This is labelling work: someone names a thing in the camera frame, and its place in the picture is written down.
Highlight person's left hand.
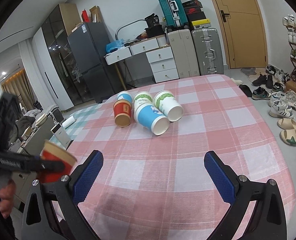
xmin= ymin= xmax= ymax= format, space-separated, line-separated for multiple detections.
xmin=0 ymin=179 xmax=16 ymax=219

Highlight pink plaid tablecloth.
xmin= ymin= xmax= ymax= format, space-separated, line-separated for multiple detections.
xmin=69 ymin=75 xmax=296 ymax=239

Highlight beige suitcase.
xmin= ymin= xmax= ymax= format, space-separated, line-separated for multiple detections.
xmin=168 ymin=29 xmax=200 ymax=79

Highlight small blue paper cup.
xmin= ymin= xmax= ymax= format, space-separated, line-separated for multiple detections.
xmin=117 ymin=90 xmax=133 ymax=104

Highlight green leaf cup left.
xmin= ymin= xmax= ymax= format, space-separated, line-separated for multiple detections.
xmin=133 ymin=91 xmax=153 ymax=110

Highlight white power bank box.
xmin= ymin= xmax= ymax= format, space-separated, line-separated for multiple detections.
xmin=51 ymin=123 xmax=73 ymax=150

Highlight blue plastic bag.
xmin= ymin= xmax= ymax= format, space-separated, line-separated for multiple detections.
xmin=106 ymin=39 xmax=124 ymax=54

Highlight silver grey suitcase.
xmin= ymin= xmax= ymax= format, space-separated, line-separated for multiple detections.
xmin=191 ymin=27 xmax=224 ymax=75

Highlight beige slide sandals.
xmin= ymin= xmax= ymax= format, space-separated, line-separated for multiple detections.
xmin=277 ymin=118 xmax=296 ymax=146

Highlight large blue paper cup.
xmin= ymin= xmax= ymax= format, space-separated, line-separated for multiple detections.
xmin=134 ymin=103 xmax=170 ymax=136

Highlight wooden door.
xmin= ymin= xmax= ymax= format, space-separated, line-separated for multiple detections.
xmin=212 ymin=0 xmax=267 ymax=69

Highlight teal plaid tablecloth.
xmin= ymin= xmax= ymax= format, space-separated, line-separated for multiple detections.
xmin=48 ymin=102 xmax=106 ymax=151

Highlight white drawer desk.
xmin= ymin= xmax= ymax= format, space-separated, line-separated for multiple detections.
xmin=104 ymin=35 xmax=179 ymax=83

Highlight teal suitcase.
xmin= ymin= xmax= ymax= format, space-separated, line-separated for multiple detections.
xmin=158 ymin=0 xmax=189 ymax=29

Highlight dark grey refrigerator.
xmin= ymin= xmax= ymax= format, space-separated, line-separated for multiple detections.
xmin=68 ymin=22 xmax=124 ymax=103

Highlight white grey sneaker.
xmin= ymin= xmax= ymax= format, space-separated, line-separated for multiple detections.
xmin=269 ymin=100 xmax=294 ymax=119

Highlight stacked shoe boxes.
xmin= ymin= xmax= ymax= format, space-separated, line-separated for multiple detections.
xmin=182 ymin=0 xmax=211 ymax=31

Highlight black glass cabinet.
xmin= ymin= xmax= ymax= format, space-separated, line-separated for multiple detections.
xmin=41 ymin=3 xmax=92 ymax=106

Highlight lying red paper cup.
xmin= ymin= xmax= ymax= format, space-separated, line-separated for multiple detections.
xmin=113 ymin=99 xmax=132 ymax=127

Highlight green leaf cup right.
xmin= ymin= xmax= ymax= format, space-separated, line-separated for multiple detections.
xmin=153 ymin=90 xmax=183 ymax=122

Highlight grey side cabinet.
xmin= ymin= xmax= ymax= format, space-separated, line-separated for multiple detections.
xmin=12 ymin=117 xmax=54 ymax=210

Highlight red kraft paper cup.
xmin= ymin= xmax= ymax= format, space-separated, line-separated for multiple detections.
xmin=37 ymin=140 xmax=77 ymax=183

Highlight green leaf cup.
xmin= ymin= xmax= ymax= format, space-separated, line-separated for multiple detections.
xmin=133 ymin=91 xmax=153 ymax=110
xmin=153 ymin=90 xmax=183 ymax=122

